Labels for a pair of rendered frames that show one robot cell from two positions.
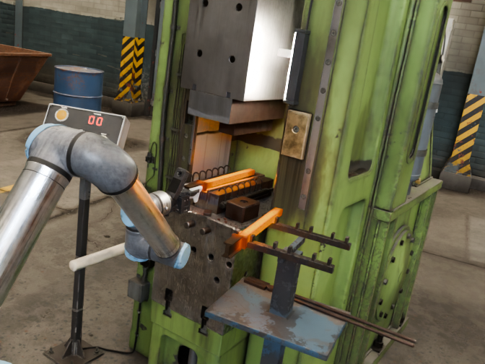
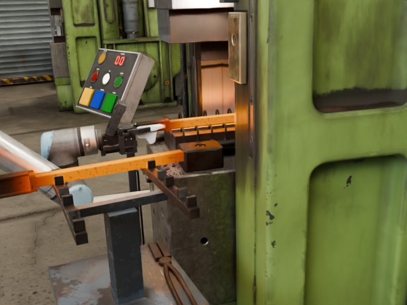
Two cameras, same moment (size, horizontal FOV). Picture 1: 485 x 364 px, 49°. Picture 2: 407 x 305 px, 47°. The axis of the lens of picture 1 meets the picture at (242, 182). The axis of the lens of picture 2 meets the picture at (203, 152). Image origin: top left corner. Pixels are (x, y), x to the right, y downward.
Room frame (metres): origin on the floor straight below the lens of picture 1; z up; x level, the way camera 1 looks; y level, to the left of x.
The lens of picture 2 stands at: (1.03, -0.94, 1.38)
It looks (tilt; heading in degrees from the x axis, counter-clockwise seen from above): 18 degrees down; 44
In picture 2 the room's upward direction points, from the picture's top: 2 degrees counter-clockwise
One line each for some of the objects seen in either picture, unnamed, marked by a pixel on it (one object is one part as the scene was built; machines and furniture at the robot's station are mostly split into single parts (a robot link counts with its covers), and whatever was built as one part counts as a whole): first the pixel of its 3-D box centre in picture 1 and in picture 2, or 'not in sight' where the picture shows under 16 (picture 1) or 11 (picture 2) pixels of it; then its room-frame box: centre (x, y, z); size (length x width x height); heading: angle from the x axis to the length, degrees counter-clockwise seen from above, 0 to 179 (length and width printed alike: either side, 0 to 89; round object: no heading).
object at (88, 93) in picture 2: not in sight; (87, 97); (2.11, 0.80, 1.01); 0.07 x 0.05 x 0.07; 84
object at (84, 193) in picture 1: (81, 252); (134, 195); (2.23, 0.68, 0.54); 0.04 x 0.04 x 1.08; 59
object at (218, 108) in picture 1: (239, 105); (228, 22); (2.19, 0.06, 1.32); 0.42 x 0.20 x 0.10; 149
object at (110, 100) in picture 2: not in sight; (110, 103); (2.09, 0.60, 1.01); 0.07 x 0.05 x 0.07; 84
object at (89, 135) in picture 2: (159, 204); (90, 140); (1.78, 0.28, 0.98); 0.10 x 0.05 x 0.09; 59
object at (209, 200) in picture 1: (227, 188); (229, 132); (2.19, 0.06, 0.96); 0.42 x 0.20 x 0.09; 149
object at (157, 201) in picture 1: (141, 210); (62, 145); (1.71, 0.33, 0.98); 0.12 x 0.09 x 0.10; 149
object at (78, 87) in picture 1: (77, 105); not in sight; (6.47, 2.14, 0.44); 0.59 x 0.59 x 0.88
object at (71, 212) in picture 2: (331, 248); (134, 207); (1.50, -0.29, 1.02); 0.23 x 0.06 x 0.02; 158
